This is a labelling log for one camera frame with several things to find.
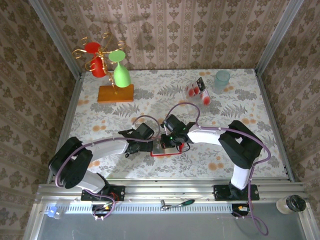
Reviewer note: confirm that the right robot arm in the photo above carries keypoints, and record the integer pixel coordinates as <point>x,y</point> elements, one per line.
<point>240,147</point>

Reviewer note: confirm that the aluminium mounting rail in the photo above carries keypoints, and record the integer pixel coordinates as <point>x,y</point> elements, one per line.
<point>162,191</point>

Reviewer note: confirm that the black bracket yellow connector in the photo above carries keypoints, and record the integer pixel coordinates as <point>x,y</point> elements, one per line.
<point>237,212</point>
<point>100,208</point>

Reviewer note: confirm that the green wine glass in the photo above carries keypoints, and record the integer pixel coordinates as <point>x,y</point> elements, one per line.
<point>121,76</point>

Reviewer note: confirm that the red card holder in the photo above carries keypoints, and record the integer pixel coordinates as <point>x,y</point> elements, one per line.
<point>165,155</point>

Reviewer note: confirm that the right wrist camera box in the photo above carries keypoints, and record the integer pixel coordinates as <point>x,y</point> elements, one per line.
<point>165,128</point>

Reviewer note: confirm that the aluminium table side rail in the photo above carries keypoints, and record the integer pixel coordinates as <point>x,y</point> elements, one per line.
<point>274,125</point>
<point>66,125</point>

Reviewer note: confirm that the red wine glass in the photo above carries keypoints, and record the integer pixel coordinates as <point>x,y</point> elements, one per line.
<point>97,68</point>

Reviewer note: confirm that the white card with red spot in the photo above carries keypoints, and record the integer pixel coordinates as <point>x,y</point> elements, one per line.
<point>206,98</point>
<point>192,91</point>

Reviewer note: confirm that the aluminium frame post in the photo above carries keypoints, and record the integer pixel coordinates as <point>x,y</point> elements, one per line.
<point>277,37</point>
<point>55,37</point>

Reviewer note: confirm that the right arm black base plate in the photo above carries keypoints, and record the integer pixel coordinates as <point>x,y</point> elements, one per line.
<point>221,193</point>

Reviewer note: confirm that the grey metal panel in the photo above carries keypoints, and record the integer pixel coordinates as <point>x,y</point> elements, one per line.
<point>150,227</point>

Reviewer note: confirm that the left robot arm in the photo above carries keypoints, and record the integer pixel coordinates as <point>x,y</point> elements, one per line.
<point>72,165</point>

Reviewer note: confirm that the clear acrylic card stand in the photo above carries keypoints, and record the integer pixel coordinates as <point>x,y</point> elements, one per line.
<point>193,110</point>

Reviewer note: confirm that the blue and white connector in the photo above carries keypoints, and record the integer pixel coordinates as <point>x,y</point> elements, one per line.
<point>52,212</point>

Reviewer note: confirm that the pale blue plastic cup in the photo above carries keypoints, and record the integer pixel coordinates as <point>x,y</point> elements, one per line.
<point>221,82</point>

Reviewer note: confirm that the clear jar black lid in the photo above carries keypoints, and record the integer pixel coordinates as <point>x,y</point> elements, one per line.
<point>291,203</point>

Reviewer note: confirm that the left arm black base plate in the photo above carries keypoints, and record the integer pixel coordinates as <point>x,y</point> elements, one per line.
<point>118,192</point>

